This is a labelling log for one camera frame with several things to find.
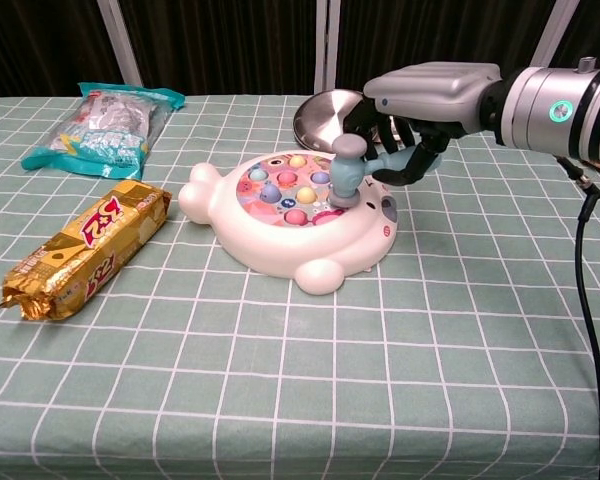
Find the round steel plate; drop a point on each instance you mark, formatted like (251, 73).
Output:
(325, 117)

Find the white whack-a-mole toy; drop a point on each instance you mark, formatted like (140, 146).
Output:
(280, 245)

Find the grey partition post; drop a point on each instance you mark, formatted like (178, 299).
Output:
(555, 30)
(327, 45)
(120, 42)

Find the small light blue toy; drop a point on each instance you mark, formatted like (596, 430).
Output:
(347, 170)

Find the green checked tablecloth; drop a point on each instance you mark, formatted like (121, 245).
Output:
(330, 375)

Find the gold biscuit pack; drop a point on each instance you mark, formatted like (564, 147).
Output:
(85, 250)

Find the teal snack bag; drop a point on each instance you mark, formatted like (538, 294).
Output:
(105, 135)

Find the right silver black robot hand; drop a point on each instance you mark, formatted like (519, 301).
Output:
(430, 92)

